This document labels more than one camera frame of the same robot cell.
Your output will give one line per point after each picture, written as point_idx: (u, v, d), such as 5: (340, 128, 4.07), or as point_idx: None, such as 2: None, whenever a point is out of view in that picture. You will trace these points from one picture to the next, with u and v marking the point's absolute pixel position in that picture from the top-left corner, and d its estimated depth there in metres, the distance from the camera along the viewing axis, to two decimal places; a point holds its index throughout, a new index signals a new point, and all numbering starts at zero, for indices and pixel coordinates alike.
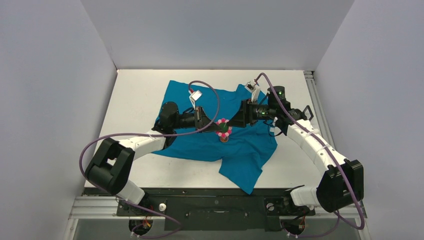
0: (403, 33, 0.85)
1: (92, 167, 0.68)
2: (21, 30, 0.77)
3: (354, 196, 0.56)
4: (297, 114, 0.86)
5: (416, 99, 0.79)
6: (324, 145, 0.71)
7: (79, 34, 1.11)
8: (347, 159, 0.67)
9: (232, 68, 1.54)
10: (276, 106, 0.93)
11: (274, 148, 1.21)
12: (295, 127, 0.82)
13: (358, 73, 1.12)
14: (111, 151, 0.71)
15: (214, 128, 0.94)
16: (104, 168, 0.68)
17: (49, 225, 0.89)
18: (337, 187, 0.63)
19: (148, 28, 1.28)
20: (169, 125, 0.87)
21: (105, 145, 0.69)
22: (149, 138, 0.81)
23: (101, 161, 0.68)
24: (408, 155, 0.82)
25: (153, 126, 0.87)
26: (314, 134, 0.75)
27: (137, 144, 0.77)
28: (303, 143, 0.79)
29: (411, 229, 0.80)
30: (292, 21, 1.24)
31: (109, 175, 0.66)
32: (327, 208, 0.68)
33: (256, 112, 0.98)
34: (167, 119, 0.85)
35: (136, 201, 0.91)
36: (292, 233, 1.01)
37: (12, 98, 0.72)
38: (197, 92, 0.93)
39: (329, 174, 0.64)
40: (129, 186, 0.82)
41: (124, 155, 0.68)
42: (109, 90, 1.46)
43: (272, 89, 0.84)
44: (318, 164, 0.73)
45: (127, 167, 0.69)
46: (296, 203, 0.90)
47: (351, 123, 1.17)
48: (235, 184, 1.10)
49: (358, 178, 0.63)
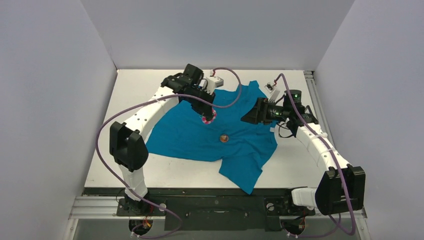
0: (402, 34, 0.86)
1: (113, 149, 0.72)
2: (22, 30, 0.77)
3: (349, 204, 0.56)
4: (309, 118, 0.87)
5: (416, 100, 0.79)
6: (329, 148, 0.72)
7: (79, 33, 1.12)
8: (349, 164, 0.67)
9: (233, 68, 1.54)
10: (290, 108, 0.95)
11: (274, 148, 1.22)
12: (304, 128, 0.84)
13: (359, 73, 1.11)
14: (124, 133, 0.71)
15: (205, 111, 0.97)
16: (122, 149, 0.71)
17: (49, 224, 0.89)
18: (334, 188, 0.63)
19: (147, 28, 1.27)
20: (187, 79, 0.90)
21: (114, 131, 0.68)
22: (157, 104, 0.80)
23: (117, 144, 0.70)
24: (406, 155, 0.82)
25: (169, 77, 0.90)
26: (321, 137, 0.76)
27: (144, 120, 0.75)
28: (310, 145, 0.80)
29: (411, 229, 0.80)
30: (292, 21, 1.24)
31: (127, 157, 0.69)
32: (322, 210, 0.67)
33: (270, 112, 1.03)
34: (192, 71, 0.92)
35: (141, 195, 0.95)
36: (292, 234, 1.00)
37: (13, 98, 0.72)
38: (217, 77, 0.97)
39: (329, 175, 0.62)
40: (141, 174, 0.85)
41: (131, 140, 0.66)
42: (109, 90, 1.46)
43: (288, 92, 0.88)
44: (321, 165, 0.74)
45: (141, 149, 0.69)
46: (296, 202, 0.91)
47: (351, 124, 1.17)
48: (235, 184, 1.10)
49: (357, 184, 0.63)
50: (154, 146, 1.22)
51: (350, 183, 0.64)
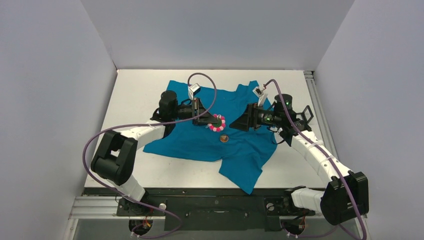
0: (402, 33, 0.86)
1: (97, 160, 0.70)
2: (21, 29, 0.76)
3: (356, 210, 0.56)
4: (301, 125, 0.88)
5: (416, 100, 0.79)
6: (328, 156, 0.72)
7: (79, 33, 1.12)
8: (350, 171, 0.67)
9: (233, 68, 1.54)
10: (282, 115, 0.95)
11: (274, 148, 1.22)
12: (299, 137, 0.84)
13: (358, 73, 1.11)
14: (114, 143, 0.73)
15: (209, 119, 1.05)
16: (109, 159, 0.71)
17: (49, 224, 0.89)
18: (339, 198, 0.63)
19: (147, 28, 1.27)
20: (169, 113, 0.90)
21: (107, 137, 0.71)
22: (149, 128, 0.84)
23: (105, 152, 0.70)
24: (406, 155, 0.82)
25: (152, 115, 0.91)
26: (318, 145, 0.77)
27: (138, 134, 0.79)
28: (307, 154, 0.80)
29: (411, 229, 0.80)
30: (292, 21, 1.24)
31: (117, 164, 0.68)
32: (330, 221, 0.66)
33: (261, 117, 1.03)
34: (167, 107, 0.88)
35: (138, 198, 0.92)
36: (292, 234, 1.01)
37: (12, 98, 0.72)
38: (195, 85, 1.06)
39: (333, 185, 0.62)
40: (132, 181, 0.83)
41: (127, 144, 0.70)
42: (109, 90, 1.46)
43: (281, 96, 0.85)
44: (322, 174, 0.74)
45: (132, 157, 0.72)
46: (296, 204, 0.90)
47: (351, 124, 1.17)
48: (235, 184, 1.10)
49: (361, 189, 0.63)
50: (154, 146, 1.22)
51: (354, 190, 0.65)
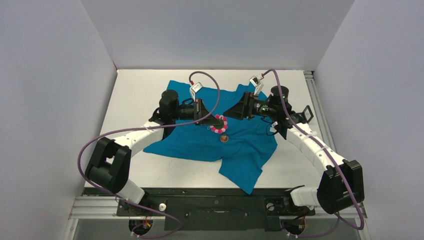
0: (402, 33, 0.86)
1: (91, 169, 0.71)
2: (21, 30, 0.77)
3: (353, 198, 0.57)
4: (296, 118, 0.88)
5: (416, 99, 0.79)
6: (322, 146, 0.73)
7: (78, 33, 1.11)
8: (345, 159, 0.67)
9: (233, 68, 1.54)
10: (278, 107, 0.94)
11: (274, 148, 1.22)
12: (294, 129, 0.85)
13: (359, 72, 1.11)
14: (108, 151, 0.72)
15: (211, 120, 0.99)
16: (103, 167, 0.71)
17: (49, 224, 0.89)
18: (334, 186, 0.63)
19: (147, 28, 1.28)
20: (169, 113, 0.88)
21: (100, 146, 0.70)
22: (146, 132, 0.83)
23: (99, 162, 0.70)
24: (406, 155, 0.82)
25: (152, 116, 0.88)
26: (313, 136, 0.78)
27: (133, 140, 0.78)
28: (302, 145, 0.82)
29: (411, 229, 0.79)
30: (292, 21, 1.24)
31: (110, 174, 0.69)
32: (327, 210, 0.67)
33: (256, 107, 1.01)
34: (167, 107, 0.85)
35: (136, 201, 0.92)
36: (292, 234, 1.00)
37: (12, 98, 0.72)
38: (197, 85, 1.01)
39: (328, 174, 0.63)
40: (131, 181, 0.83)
41: (120, 154, 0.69)
42: (109, 90, 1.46)
43: (279, 89, 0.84)
44: (317, 164, 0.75)
45: (126, 166, 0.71)
46: (296, 203, 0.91)
47: (351, 124, 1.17)
48: (235, 184, 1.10)
49: (357, 178, 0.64)
50: (154, 146, 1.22)
51: (350, 178, 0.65)
